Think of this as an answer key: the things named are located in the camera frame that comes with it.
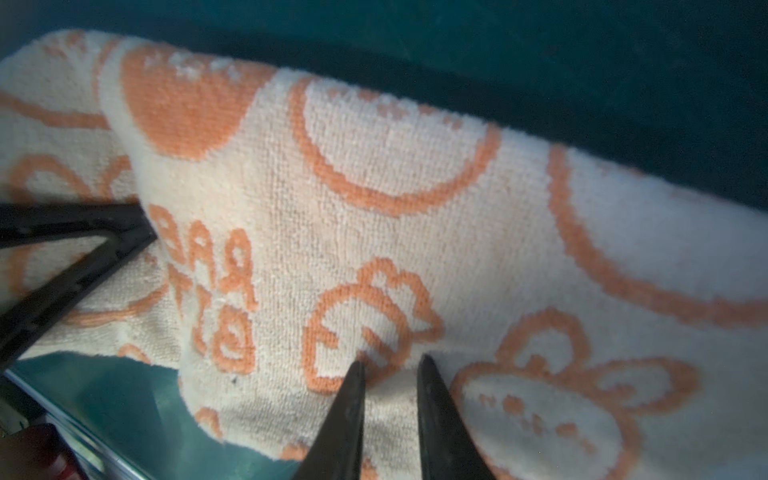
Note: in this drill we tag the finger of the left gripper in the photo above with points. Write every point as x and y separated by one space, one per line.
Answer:
33 316
123 224

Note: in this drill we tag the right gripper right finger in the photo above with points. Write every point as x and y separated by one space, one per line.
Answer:
446 448

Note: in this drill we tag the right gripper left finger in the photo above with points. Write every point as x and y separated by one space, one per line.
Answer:
336 453

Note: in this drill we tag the orange patterned towel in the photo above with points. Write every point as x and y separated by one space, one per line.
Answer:
591 322

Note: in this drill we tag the red metal bottle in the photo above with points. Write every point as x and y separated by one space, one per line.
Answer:
39 453

